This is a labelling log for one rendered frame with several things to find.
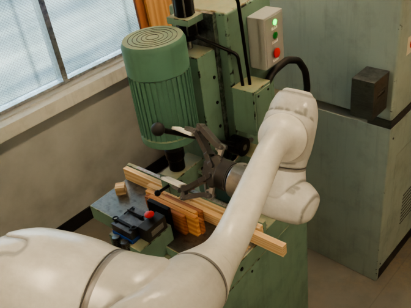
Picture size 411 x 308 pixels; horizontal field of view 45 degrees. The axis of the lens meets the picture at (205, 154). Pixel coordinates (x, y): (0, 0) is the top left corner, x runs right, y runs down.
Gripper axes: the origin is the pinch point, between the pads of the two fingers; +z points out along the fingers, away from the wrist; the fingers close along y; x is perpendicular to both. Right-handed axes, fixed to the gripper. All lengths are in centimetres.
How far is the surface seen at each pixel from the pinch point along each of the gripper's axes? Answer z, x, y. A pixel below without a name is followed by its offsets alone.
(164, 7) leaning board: 120, -109, 49
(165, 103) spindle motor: 7.9, -1.8, 11.9
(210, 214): 2.0, -26.7, -20.6
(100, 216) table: 40, -17, -34
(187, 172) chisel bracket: 10.6, -21.6, -9.3
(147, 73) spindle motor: 10.0, 5.2, 19.0
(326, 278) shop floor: -2, -135, -65
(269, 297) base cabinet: -8, -63, -54
